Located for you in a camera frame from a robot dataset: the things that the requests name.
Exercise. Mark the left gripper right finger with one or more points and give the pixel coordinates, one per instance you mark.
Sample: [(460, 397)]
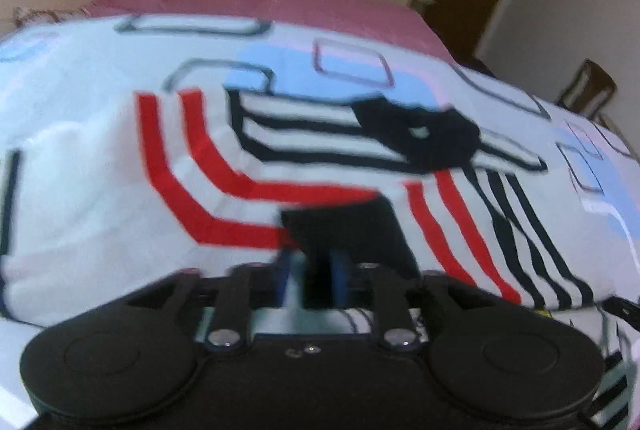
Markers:
[(380, 290)]

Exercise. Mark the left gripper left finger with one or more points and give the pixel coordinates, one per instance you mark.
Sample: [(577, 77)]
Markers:
[(248, 287)]

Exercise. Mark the striped knit sweater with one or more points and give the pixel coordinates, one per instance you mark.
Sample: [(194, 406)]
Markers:
[(213, 178)]

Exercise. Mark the white patterned duvet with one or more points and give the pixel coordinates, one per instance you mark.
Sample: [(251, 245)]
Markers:
[(484, 362)]

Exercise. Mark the wooden chair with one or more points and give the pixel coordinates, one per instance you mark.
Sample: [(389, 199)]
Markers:
[(590, 91)]

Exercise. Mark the flat patterned pillow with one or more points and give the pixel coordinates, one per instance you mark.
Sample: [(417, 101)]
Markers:
[(23, 17)]

